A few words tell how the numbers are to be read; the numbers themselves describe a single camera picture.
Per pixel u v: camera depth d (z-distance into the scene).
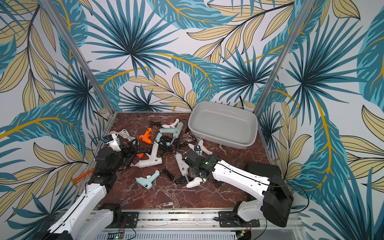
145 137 1.03
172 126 1.08
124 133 1.04
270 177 0.45
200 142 1.01
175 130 1.02
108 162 0.60
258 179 0.45
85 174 0.87
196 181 0.76
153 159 0.90
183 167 0.88
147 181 0.84
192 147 1.00
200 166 0.56
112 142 0.69
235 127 1.13
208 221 0.75
